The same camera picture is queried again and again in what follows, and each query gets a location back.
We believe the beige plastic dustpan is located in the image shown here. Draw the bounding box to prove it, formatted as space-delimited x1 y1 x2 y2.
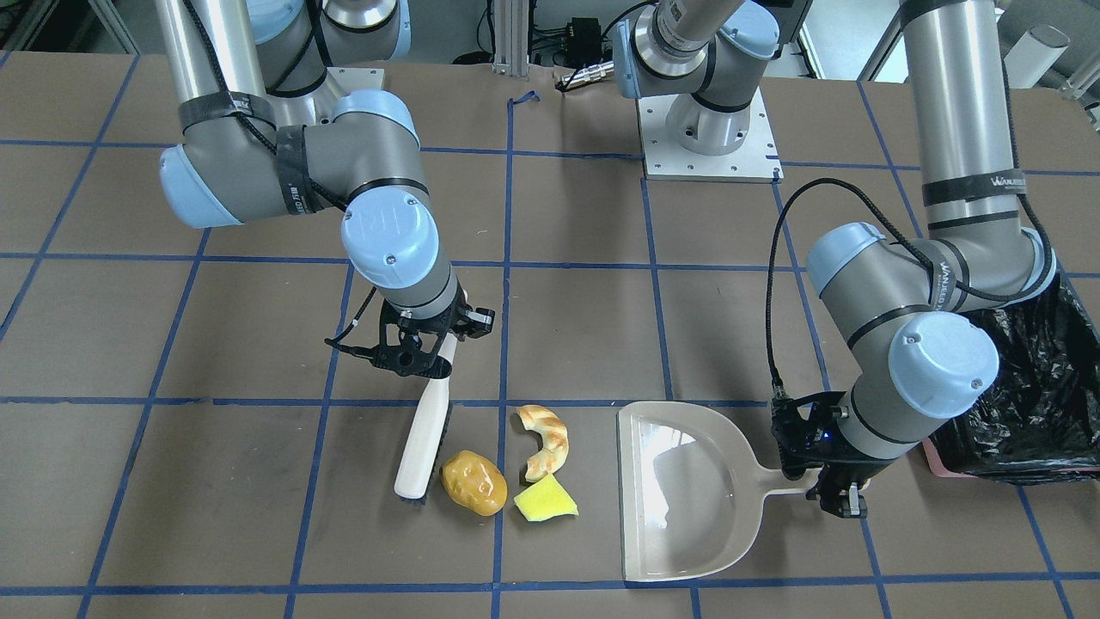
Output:
618 402 815 581

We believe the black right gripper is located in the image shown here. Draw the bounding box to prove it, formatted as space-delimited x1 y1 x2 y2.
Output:
370 298 496 379

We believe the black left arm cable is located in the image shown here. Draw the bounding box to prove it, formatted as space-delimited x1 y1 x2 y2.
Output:
765 176 1056 401

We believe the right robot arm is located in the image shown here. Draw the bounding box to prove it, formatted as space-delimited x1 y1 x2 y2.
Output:
156 1 494 379

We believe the yellow green sponge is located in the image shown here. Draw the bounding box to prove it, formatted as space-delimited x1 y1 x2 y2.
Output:
514 474 580 524

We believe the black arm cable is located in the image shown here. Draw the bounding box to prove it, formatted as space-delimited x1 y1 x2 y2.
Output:
176 0 380 353
765 176 1056 401

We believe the pink trash bin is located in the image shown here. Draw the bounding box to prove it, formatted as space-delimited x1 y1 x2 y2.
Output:
920 438 1099 487

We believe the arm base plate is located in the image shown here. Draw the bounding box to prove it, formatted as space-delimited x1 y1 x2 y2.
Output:
637 90 785 183
321 67 386 101

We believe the white hand brush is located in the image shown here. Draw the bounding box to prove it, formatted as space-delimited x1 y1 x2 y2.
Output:
394 377 450 501

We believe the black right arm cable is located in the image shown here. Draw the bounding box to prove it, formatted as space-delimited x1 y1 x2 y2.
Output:
176 0 380 353

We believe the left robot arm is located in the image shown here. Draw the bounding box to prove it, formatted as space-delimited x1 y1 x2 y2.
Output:
611 1 1056 518

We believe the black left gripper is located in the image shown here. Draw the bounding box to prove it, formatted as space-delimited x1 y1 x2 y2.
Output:
771 391 892 518

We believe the toy golden bread roll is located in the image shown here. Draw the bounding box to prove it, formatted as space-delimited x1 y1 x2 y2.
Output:
441 450 509 517

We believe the black trash bag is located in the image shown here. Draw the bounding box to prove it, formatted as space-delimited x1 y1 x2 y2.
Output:
930 277 1099 473

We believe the toy croissant bread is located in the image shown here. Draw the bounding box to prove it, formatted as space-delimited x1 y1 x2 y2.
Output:
517 404 570 483

